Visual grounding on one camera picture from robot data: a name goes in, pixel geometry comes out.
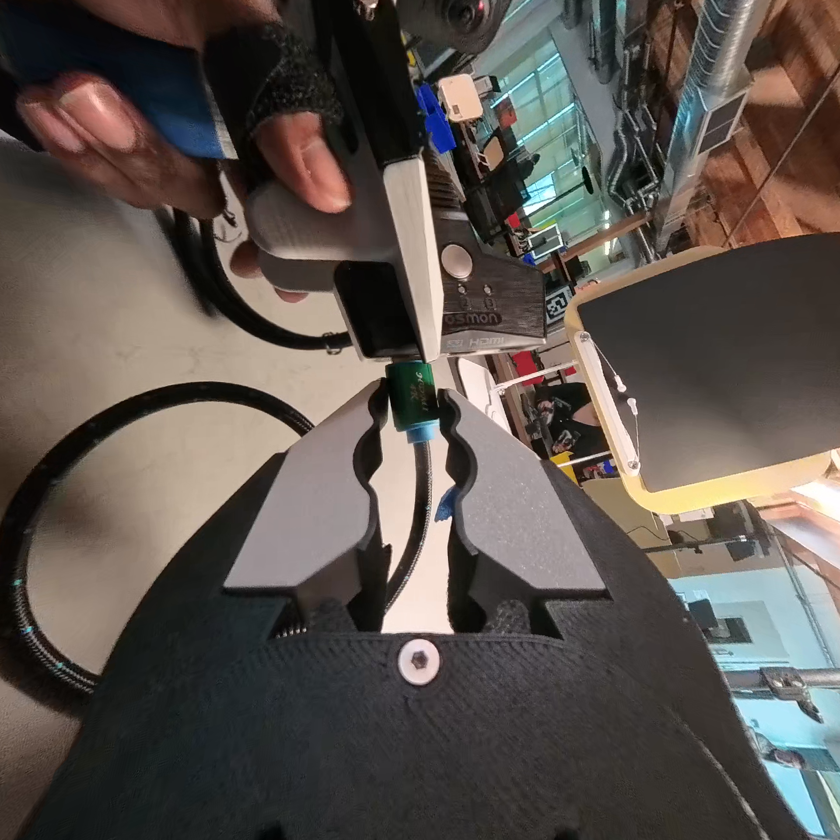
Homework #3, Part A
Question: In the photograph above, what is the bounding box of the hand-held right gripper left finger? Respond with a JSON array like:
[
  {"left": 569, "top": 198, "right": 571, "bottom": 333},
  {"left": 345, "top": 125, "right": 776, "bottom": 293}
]
[{"left": 222, "top": 379, "right": 391, "bottom": 634}]

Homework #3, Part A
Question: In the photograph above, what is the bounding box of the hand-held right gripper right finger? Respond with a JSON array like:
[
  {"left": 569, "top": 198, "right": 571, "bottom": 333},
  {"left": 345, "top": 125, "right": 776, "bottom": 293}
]
[{"left": 433, "top": 387, "right": 613, "bottom": 621}]

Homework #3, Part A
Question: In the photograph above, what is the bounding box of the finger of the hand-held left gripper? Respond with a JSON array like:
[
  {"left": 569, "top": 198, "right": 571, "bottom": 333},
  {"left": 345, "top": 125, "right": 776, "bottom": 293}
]
[
  {"left": 245, "top": 177, "right": 399, "bottom": 296},
  {"left": 382, "top": 155, "right": 448, "bottom": 364}
]

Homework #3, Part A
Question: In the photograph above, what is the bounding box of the black hdmi switch box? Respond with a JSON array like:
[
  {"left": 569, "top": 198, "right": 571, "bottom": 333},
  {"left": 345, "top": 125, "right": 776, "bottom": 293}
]
[{"left": 333, "top": 209, "right": 549, "bottom": 363}]

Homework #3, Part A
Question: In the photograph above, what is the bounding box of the black braided switch cable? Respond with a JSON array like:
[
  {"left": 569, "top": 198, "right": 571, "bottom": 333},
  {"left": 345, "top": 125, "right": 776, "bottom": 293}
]
[{"left": 156, "top": 154, "right": 462, "bottom": 357}]

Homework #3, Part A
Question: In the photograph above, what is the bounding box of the green plug hdmi cable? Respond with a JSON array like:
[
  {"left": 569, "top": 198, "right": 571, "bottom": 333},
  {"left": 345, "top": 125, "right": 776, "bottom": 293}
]
[{"left": 0, "top": 357, "right": 439, "bottom": 698}]

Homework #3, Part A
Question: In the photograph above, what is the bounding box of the person's left hand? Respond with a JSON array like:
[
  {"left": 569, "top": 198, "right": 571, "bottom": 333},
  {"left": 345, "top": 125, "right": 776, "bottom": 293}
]
[{"left": 0, "top": 0, "right": 354, "bottom": 304}]

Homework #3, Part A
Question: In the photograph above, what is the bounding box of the pale grey box device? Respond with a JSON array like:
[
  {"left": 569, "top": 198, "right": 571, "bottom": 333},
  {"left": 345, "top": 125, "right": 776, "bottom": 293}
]
[{"left": 436, "top": 74, "right": 478, "bottom": 122}]

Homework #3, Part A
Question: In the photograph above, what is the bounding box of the white desk lamp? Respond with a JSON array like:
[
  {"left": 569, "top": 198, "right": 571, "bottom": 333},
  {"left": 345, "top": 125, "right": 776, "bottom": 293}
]
[{"left": 458, "top": 233, "right": 840, "bottom": 516}]

